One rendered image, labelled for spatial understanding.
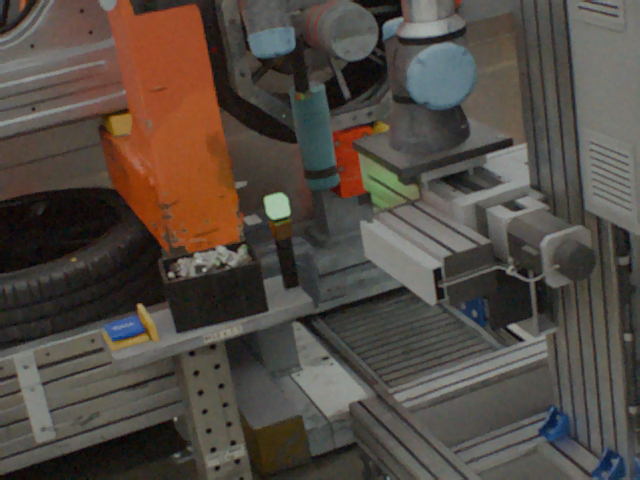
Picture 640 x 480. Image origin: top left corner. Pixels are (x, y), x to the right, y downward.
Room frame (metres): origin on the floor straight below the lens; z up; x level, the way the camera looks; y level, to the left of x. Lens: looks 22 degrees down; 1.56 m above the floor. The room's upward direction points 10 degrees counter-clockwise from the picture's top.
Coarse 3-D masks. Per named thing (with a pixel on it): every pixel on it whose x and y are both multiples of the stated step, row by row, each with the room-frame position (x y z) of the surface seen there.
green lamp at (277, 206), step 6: (270, 198) 2.50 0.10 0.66; (276, 198) 2.49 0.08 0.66; (282, 198) 2.49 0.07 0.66; (270, 204) 2.48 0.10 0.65; (276, 204) 2.48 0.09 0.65; (282, 204) 2.48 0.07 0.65; (270, 210) 2.48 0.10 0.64; (276, 210) 2.48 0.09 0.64; (282, 210) 2.48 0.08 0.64; (288, 210) 2.49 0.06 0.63; (276, 216) 2.48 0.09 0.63
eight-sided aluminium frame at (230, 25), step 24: (216, 0) 3.12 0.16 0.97; (240, 24) 3.08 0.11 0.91; (240, 48) 3.07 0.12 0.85; (240, 72) 3.08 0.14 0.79; (240, 96) 3.12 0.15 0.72; (264, 96) 3.09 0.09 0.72; (384, 96) 3.18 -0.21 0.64; (288, 120) 3.10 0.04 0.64; (336, 120) 3.14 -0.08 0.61; (360, 120) 3.16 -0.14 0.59
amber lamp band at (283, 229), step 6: (270, 222) 2.50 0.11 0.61; (282, 222) 2.48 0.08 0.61; (288, 222) 2.48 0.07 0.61; (270, 228) 2.50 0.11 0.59; (276, 228) 2.48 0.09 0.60; (282, 228) 2.48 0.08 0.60; (288, 228) 2.48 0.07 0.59; (276, 234) 2.48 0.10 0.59; (282, 234) 2.48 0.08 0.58; (288, 234) 2.48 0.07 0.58; (276, 240) 2.48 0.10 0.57
